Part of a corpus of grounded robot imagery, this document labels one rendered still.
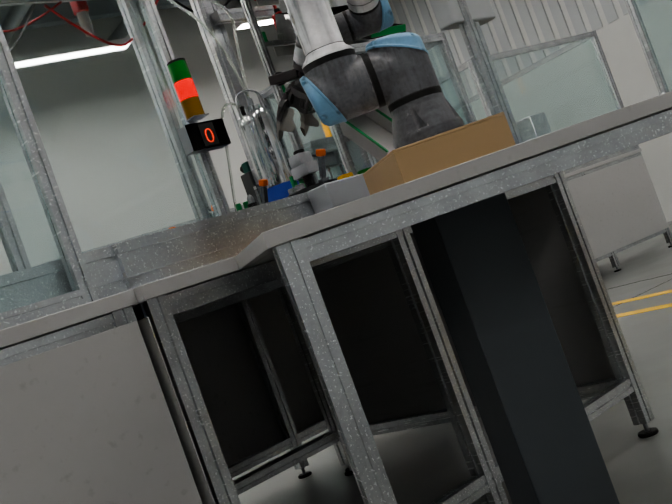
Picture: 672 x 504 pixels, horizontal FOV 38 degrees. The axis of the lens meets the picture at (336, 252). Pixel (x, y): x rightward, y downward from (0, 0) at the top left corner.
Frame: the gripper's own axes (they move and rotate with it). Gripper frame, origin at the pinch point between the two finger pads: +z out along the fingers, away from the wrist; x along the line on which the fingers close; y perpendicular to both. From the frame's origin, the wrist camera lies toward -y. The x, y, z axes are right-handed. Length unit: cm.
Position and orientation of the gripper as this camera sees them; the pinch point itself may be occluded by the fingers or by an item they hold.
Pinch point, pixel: (290, 133)
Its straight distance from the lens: 257.7
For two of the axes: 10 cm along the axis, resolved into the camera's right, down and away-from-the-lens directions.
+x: 6.9, -2.4, 6.8
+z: -1.6, 8.7, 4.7
